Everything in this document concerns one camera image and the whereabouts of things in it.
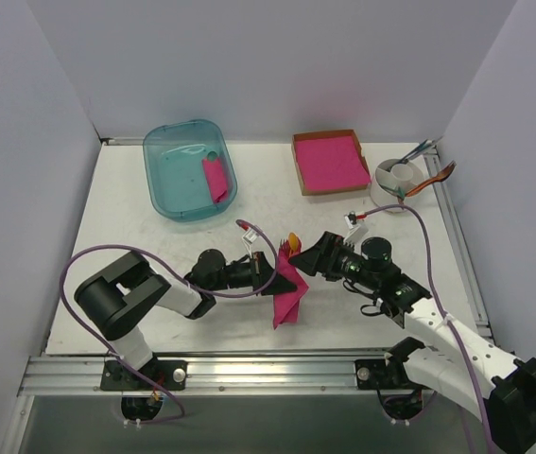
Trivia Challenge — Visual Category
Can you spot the white utensil holder cup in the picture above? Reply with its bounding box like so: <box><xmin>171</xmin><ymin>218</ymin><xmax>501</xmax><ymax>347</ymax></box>
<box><xmin>370</xmin><ymin>159</ymin><xmax>425</xmax><ymax>213</ymax></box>

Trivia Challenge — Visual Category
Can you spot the brown cardboard napkin tray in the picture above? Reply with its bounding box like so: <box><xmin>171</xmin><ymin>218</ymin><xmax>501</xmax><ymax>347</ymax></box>
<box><xmin>291</xmin><ymin>128</ymin><xmax>372</xmax><ymax>197</ymax></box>

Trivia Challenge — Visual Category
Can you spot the pink napkin stack in tray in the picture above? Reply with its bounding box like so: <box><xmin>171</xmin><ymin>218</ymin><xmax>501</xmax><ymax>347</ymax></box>
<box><xmin>294</xmin><ymin>134</ymin><xmax>369</xmax><ymax>191</ymax></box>

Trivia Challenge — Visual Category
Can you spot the aluminium right side rail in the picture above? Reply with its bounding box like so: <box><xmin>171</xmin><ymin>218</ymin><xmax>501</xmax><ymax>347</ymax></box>
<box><xmin>423</xmin><ymin>150</ymin><xmax>503</xmax><ymax>354</ymax></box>

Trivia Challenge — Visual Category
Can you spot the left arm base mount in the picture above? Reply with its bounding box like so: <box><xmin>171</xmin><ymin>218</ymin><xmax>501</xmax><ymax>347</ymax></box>
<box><xmin>99</xmin><ymin>357</ymin><xmax>188</xmax><ymax>427</ymax></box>

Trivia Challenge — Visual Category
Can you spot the rolled pink napkin in bin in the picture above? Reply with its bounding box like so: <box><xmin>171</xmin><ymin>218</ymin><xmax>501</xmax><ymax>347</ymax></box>
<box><xmin>202</xmin><ymin>158</ymin><xmax>229</xmax><ymax>204</ymax></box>

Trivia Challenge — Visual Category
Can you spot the pink paper napkin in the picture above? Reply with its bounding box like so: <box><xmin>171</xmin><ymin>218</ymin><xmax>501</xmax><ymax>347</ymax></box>
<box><xmin>272</xmin><ymin>247</ymin><xmax>308</xmax><ymax>329</ymax></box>

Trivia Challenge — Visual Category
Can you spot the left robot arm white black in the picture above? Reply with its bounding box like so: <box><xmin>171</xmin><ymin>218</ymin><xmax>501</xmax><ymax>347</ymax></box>
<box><xmin>74</xmin><ymin>249</ymin><xmax>300</xmax><ymax>389</ymax></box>

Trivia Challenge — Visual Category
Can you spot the orange plastic spoon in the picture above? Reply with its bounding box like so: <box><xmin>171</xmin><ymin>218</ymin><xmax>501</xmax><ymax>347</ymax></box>
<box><xmin>286</xmin><ymin>233</ymin><xmax>302</xmax><ymax>255</ymax></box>

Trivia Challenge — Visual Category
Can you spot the aluminium front rail frame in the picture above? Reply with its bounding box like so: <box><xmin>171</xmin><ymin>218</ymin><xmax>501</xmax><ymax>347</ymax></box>
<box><xmin>0</xmin><ymin>347</ymin><xmax>527</xmax><ymax>454</ymax></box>

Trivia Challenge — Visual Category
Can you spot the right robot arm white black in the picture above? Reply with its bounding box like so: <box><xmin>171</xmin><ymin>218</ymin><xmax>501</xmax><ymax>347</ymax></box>
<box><xmin>289</xmin><ymin>232</ymin><xmax>536</xmax><ymax>453</ymax></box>

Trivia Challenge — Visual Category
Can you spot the teal transparent plastic bin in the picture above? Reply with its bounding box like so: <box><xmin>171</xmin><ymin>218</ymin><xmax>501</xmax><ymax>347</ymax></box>
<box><xmin>143</xmin><ymin>119</ymin><xmax>237</xmax><ymax>222</ymax></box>

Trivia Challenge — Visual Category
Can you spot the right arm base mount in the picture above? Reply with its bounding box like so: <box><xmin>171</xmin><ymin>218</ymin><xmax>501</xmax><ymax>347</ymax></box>
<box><xmin>354</xmin><ymin>358</ymin><xmax>438</xmax><ymax>427</ymax></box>

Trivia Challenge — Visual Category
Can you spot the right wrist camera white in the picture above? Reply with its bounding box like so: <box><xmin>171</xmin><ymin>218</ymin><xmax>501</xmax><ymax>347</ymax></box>
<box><xmin>344</xmin><ymin>213</ymin><xmax>369</xmax><ymax>246</ymax></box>

